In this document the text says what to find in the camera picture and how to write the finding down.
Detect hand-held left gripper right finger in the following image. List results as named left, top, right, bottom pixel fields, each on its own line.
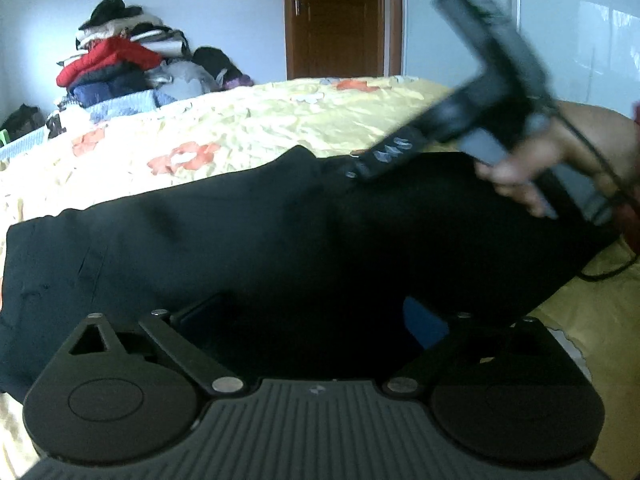
left=382, top=296, right=557, bottom=401

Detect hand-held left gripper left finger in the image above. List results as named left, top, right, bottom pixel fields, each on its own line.
left=67, top=296, right=247, bottom=398

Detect black pants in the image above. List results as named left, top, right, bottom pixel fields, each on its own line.
left=0, top=145, right=626, bottom=396

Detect person's right hand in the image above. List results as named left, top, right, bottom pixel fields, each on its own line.
left=474, top=100, right=640, bottom=219

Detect brown wooden door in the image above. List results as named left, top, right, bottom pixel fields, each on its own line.
left=282, top=0, right=403, bottom=82

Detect yellow carrot print blanket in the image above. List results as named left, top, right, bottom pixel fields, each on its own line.
left=0, top=75, right=640, bottom=480

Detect light blue knit blanket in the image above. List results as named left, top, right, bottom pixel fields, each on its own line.
left=0, top=89, right=173, bottom=161

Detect dark bag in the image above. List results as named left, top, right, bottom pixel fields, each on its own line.
left=0, top=104, right=48, bottom=142

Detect pile of clothes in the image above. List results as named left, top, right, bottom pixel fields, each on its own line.
left=47, top=0, right=253, bottom=111

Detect black cable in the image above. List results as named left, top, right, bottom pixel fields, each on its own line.
left=552, top=107, right=640, bottom=282

